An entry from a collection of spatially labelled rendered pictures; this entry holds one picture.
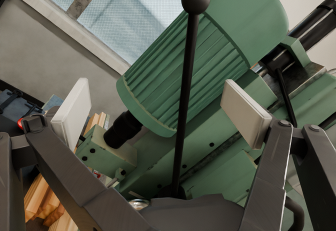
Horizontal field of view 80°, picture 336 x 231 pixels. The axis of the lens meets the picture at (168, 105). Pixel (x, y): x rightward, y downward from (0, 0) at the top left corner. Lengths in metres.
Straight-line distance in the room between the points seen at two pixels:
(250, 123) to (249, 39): 0.22
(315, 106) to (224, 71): 0.20
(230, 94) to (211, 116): 0.23
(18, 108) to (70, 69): 1.41
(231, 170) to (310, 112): 0.19
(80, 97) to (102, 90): 1.83
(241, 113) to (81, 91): 0.13
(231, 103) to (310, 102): 0.29
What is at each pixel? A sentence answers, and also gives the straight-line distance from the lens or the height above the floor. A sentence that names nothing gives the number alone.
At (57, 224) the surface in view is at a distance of 0.52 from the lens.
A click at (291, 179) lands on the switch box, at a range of 0.51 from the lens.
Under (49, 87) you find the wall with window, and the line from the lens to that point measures 2.07.
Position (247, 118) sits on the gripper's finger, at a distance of 0.17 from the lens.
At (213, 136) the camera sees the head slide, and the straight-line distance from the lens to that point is 0.46.
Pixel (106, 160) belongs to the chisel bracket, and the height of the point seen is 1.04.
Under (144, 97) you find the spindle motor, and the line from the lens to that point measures 0.38.
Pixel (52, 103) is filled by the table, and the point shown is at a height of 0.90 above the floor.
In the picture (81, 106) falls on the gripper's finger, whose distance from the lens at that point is 0.17.
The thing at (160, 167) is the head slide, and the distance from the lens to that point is 0.49.
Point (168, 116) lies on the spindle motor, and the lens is 0.39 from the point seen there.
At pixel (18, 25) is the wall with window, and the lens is 1.94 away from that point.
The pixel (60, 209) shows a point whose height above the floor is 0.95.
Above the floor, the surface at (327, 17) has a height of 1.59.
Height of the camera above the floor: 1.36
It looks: 15 degrees down
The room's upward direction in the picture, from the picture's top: 47 degrees clockwise
